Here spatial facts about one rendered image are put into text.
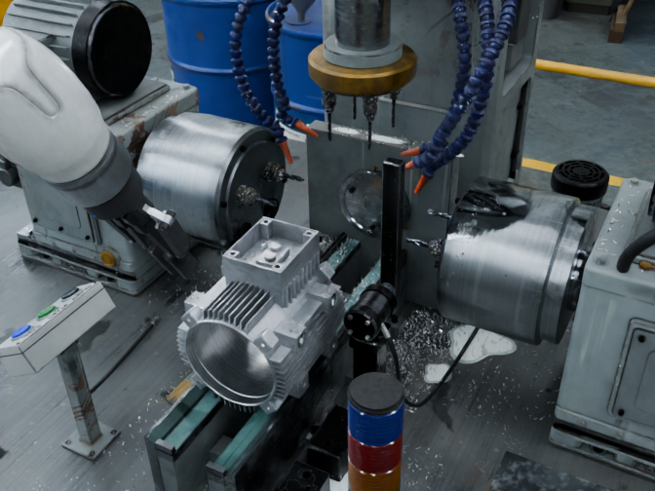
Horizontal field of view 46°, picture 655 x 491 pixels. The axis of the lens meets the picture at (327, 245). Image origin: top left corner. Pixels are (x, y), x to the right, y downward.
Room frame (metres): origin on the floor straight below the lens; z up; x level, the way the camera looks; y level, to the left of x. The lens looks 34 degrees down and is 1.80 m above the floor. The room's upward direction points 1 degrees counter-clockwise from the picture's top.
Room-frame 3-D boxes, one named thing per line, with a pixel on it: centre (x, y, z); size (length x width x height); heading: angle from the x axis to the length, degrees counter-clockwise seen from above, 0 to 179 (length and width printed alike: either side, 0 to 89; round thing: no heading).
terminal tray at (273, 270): (0.97, 0.08, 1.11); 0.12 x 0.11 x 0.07; 152
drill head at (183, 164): (1.37, 0.26, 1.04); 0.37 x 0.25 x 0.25; 61
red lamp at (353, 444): (0.59, -0.05, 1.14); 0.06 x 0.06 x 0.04
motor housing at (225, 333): (0.93, 0.10, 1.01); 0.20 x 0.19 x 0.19; 152
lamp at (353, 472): (0.59, -0.05, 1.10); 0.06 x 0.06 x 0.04
